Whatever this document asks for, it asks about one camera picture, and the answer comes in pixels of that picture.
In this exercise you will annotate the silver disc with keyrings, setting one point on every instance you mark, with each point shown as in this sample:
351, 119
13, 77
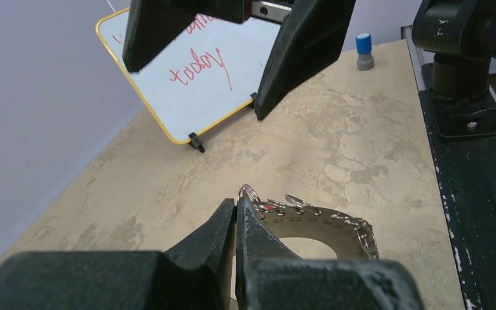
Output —
348, 236

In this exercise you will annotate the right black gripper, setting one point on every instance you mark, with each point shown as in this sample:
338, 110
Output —
310, 38

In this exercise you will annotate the keys with red green tags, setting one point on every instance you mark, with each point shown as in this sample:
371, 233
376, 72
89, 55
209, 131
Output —
266, 208

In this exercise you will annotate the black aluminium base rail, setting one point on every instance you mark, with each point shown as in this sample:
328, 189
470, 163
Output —
466, 176

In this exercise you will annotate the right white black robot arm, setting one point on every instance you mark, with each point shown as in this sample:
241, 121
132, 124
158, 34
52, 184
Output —
464, 29

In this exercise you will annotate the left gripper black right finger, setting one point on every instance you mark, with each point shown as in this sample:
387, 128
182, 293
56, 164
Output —
269, 275

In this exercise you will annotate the whiteboard with red writing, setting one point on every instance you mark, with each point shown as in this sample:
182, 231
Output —
207, 74

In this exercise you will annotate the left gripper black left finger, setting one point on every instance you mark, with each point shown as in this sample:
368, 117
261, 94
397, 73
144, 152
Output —
193, 274

